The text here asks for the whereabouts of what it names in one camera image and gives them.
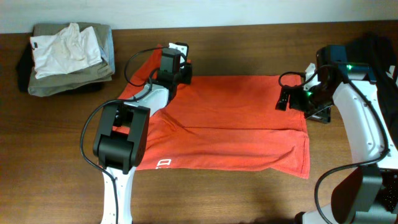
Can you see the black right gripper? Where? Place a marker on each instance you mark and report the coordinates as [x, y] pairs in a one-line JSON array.
[[319, 115]]

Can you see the folded olive green garment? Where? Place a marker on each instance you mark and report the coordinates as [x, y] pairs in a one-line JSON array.
[[54, 84]]

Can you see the dark navy garment pile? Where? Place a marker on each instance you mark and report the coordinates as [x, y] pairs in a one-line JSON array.
[[378, 52]]

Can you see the folded light blue garment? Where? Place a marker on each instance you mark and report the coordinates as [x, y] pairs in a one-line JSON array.
[[106, 38]]

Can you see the folded white garment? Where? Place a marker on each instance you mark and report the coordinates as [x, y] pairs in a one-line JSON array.
[[67, 51]]

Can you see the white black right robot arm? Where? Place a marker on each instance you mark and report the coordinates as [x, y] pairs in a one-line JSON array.
[[349, 78]]

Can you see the folded black garment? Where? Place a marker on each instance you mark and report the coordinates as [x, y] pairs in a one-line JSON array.
[[24, 68]]

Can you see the orange printed t-shirt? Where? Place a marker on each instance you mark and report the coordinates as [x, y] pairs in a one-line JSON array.
[[228, 123]]

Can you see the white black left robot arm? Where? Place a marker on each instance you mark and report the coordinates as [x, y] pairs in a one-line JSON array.
[[121, 138]]

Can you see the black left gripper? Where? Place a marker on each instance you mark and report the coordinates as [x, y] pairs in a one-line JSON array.
[[185, 73]]

